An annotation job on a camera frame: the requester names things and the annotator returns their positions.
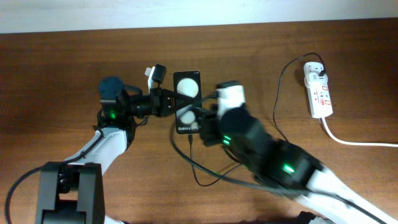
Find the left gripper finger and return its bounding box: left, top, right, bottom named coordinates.
left=175, top=105, right=195, bottom=117
left=162, top=89, right=194, bottom=101

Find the black smartphone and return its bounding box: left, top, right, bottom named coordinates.
left=174, top=70, right=201, bottom=134

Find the white power strip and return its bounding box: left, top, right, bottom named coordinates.
left=303, top=62, right=333, bottom=118

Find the black charging cable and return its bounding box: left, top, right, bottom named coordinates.
left=187, top=52, right=327, bottom=187

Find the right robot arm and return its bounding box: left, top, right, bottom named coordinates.
left=192, top=106, right=397, bottom=223

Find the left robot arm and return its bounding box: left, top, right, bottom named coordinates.
left=35, top=75, right=201, bottom=224

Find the white charger adapter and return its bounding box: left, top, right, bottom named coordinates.
left=304, top=72, right=328, bottom=88

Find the right black camera cable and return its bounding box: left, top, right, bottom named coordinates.
left=169, top=90, right=388, bottom=224

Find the black camera cable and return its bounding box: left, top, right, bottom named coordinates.
left=169, top=90, right=388, bottom=224
left=4, top=116, right=150, bottom=224

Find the white power strip cord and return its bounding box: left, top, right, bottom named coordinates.
left=320, top=117, right=398, bottom=148

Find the left black camera cable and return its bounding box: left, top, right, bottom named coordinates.
left=4, top=116, right=150, bottom=224

